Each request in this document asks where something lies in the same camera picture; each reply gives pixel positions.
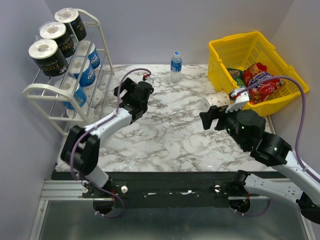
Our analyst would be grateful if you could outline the white metal shelf rack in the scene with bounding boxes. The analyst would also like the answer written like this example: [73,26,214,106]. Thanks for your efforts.
[22,8,114,136]

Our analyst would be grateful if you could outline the yellow plastic shopping basket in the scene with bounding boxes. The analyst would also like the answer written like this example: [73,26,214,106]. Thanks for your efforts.
[207,31,310,117]

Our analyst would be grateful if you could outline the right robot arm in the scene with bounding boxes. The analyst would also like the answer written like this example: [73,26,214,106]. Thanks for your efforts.
[199,105,320,224]

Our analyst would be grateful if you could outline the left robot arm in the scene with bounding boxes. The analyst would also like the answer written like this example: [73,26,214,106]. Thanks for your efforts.
[60,77,154,198]

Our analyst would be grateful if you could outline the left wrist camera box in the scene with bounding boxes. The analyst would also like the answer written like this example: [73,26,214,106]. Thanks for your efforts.
[142,74,154,84]

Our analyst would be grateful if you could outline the blue sea monsters roll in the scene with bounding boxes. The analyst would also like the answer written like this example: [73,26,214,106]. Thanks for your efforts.
[75,40,101,70]

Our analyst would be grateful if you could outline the red snack bag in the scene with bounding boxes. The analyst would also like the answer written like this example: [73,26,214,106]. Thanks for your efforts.
[241,62,285,105]

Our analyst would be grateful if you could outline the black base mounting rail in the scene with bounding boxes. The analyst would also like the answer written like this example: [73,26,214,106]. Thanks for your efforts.
[51,171,283,209]

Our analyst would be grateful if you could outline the clear water bottle blue label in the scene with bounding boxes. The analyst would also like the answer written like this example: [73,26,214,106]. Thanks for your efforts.
[170,51,182,82]

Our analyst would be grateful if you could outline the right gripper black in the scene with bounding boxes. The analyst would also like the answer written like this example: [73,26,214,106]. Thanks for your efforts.
[199,101,248,150]

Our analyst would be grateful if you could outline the black roll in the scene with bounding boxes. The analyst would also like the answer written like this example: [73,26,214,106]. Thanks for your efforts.
[54,7,87,42]
[28,38,69,77]
[39,21,75,58]

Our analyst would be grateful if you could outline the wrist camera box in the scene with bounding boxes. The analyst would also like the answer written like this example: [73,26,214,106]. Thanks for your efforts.
[225,87,250,113]
[142,74,154,84]

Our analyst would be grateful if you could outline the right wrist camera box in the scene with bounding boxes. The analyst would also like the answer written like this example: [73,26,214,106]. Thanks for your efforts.
[225,87,250,113]

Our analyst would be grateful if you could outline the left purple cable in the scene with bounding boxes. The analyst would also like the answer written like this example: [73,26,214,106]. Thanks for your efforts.
[69,68,152,218]

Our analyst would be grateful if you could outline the green snack bag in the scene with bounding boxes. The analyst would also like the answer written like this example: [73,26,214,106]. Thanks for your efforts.
[227,68,247,89]

